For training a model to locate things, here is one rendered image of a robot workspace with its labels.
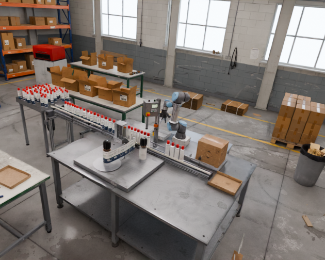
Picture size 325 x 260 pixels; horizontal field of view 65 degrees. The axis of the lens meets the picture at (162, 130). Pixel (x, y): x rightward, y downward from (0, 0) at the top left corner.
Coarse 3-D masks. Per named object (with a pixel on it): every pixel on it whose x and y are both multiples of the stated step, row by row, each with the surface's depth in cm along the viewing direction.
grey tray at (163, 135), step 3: (153, 129) 377; (159, 129) 376; (150, 132) 370; (159, 132) 377; (162, 132) 375; (165, 132) 372; (168, 132) 370; (150, 135) 363; (159, 135) 367; (162, 135) 368; (165, 135) 369; (168, 135) 364; (159, 138) 357; (162, 138) 354; (165, 138) 357
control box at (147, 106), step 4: (144, 100) 307; (152, 100) 309; (144, 104) 305; (148, 104) 302; (144, 108) 306; (148, 108) 304; (152, 108) 306; (156, 108) 309; (144, 112) 308; (148, 112) 307; (152, 112) 309; (156, 112) 311; (144, 116) 309; (152, 116) 311
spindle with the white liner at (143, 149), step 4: (140, 140) 282; (144, 140) 281; (140, 144) 284; (144, 144) 283; (140, 148) 285; (144, 148) 285; (140, 152) 288; (144, 152) 287; (140, 156) 290; (144, 156) 290; (140, 160) 292; (144, 160) 293
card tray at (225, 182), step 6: (216, 174) 291; (222, 174) 289; (210, 180) 280; (216, 180) 281; (222, 180) 282; (228, 180) 283; (234, 180) 283; (240, 180) 279; (216, 186) 268; (222, 186) 272; (228, 186) 272; (234, 186) 273; (228, 192) 262; (234, 192) 258
